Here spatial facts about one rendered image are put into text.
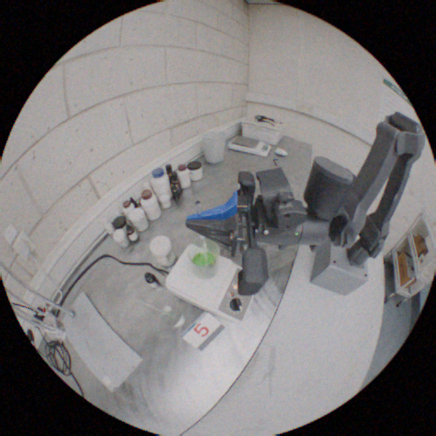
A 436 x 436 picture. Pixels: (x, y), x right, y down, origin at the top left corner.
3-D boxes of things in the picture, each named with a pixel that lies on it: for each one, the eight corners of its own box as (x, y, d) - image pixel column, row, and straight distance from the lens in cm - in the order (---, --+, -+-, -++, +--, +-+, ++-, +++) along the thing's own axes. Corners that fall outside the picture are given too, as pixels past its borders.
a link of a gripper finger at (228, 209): (234, 217, 27) (236, 189, 23) (234, 235, 25) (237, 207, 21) (193, 216, 28) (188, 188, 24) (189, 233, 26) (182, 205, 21)
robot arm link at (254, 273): (277, 199, 33) (285, 172, 30) (297, 293, 23) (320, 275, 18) (235, 196, 31) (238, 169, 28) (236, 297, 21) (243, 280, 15)
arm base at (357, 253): (360, 251, 56) (370, 238, 53) (363, 268, 52) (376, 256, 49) (345, 246, 51) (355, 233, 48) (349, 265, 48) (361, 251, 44)
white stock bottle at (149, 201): (164, 212, 63) (157, 189, 57) (154, 222, 61) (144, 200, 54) (154, 207, 67) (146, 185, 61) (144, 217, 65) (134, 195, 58)
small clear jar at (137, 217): (143, 218, 65) (137, 205, 61) (151, 223, 61) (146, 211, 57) (132, 227, 63) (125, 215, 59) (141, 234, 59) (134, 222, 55)
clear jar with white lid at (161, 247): (163, 248, 53) (156, 233, 47) (179, 253, 51) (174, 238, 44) (155, 264, 51) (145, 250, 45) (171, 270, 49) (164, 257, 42)
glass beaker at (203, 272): (209, 287, 36) (207, 272, 28) (186, 272, 38) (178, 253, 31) (226, 263, 39) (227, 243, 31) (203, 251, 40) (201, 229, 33)
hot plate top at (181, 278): (234, 262, 39) (234, 260, 39) (212, 307, 36) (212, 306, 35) (189, 244, 42) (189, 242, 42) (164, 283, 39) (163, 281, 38)
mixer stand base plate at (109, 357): (144, 357, 48) (142, 358, 47) (113, 392, 58) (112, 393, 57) (84, 291, 62) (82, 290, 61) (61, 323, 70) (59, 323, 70)
